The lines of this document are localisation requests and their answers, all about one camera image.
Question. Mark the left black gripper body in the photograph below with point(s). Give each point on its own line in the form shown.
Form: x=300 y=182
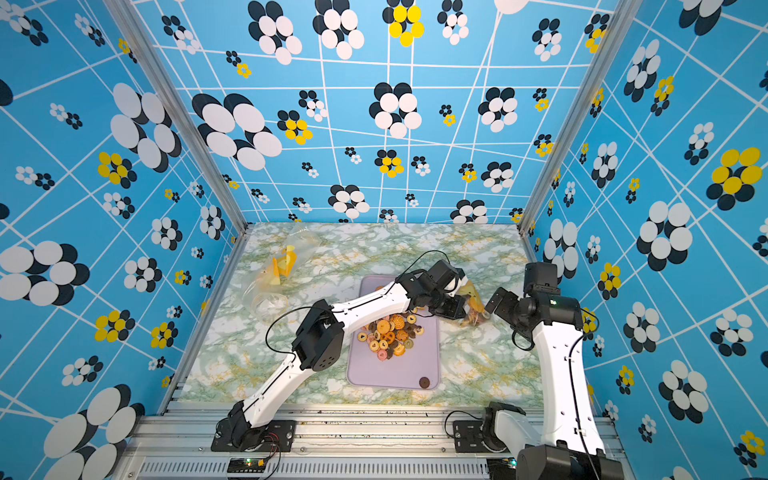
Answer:
x=448 y=305

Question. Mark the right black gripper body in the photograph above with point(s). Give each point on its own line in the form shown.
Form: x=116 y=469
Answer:
x=509 y=309

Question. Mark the ziploc cookie bag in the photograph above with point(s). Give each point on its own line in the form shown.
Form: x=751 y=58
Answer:
x=474 y=309
x=263 y=291

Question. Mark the poured cookies pile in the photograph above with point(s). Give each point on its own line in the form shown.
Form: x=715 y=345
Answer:
x=393 y=335

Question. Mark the ziploc bag of cookies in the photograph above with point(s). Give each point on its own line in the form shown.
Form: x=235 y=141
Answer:
x=299 y=247

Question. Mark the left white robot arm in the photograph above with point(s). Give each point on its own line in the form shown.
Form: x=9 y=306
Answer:
x=319 y=340

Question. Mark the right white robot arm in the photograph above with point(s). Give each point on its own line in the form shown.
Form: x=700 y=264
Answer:
x=570 y=446

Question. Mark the lilac rectangular tray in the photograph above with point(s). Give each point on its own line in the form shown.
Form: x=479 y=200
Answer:
x=402 y=372

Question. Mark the right green circuit board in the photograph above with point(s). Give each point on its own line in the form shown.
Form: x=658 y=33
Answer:
x=502 y=468

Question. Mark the green circuit board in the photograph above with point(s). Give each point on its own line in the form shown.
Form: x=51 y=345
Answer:
x=238 y=467
x=502 y=468

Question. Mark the left green circuit board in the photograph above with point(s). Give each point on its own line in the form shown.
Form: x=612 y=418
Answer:
x=238 y=467

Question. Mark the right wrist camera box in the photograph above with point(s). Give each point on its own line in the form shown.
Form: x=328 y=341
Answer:
x=540 y=277

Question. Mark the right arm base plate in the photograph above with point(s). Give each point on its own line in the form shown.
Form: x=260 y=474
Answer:
x=474 y=436

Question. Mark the aluminium front rail frame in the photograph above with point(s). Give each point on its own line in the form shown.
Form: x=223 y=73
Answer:
x=330 y=442

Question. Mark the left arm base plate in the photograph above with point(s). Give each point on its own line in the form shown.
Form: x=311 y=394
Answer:
x=236 y=436

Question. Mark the right aluminium corner post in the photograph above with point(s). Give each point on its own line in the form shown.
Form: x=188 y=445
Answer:
x=620 y=23

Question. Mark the aluminium corner post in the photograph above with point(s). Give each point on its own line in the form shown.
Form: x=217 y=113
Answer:
x=129 y=23
x=620 y=23

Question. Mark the left aluminium corner post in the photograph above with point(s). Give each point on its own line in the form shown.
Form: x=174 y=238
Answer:
x=129 y=23

